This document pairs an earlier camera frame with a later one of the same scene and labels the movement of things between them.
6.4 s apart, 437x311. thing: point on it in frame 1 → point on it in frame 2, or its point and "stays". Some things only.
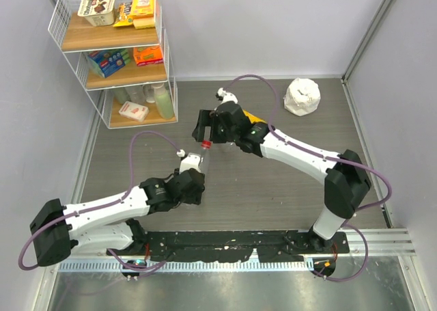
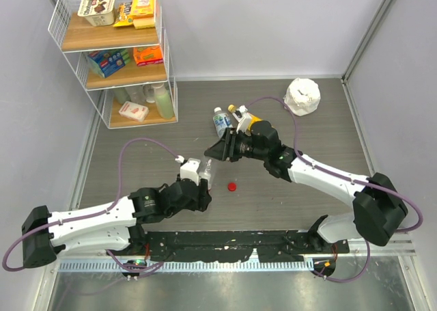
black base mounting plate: [227, 245] stays
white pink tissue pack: [134, 111] stays
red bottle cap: [205, 144] → [232, 186]
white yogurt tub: [99, 10] stays
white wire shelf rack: [115, 37] stays
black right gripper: [208, 118] → [226, 148]
